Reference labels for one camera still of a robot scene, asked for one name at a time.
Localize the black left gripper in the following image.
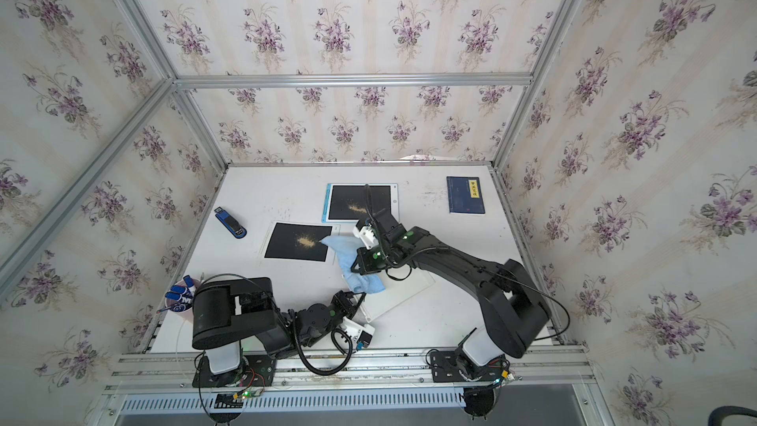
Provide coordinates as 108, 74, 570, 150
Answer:
304, 292, 370, 351

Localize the light blue cloth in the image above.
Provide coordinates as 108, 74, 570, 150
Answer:
319, 235, 384, 295

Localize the white drawing tablet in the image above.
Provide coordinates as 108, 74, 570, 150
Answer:
360, 271, 435, 323
263, 222, 337, 262

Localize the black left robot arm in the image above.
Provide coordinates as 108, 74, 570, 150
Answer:
191, 276, 375, 390

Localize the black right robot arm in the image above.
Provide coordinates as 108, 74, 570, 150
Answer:
351, 185, 556, 368

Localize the blue framed drawing tablet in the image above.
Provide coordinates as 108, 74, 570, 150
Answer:
321, 183, 399, 223

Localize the dark blue book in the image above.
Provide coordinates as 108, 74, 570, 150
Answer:
447, 177, 485, 215

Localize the pink pen cup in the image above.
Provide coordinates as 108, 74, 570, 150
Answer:
157, 275, 198, 314

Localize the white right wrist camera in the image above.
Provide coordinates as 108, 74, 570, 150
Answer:
353, 219, 380, 250

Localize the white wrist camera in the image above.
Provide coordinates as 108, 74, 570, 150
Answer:
353, 219, 380, 250
340, 319, 376, 350

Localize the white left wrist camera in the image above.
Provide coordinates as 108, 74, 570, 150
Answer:
340, 319, 376, 350

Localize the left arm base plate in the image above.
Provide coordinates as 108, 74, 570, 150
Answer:
192, 354, 276, 389

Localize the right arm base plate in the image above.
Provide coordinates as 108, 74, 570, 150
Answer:
425, 348, 514, 384

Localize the white vented cable duct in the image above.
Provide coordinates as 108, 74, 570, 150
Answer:
119, 388, 464, 416

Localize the aluminium mounting rail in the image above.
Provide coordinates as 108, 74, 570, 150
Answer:
104, 345, 597, 394

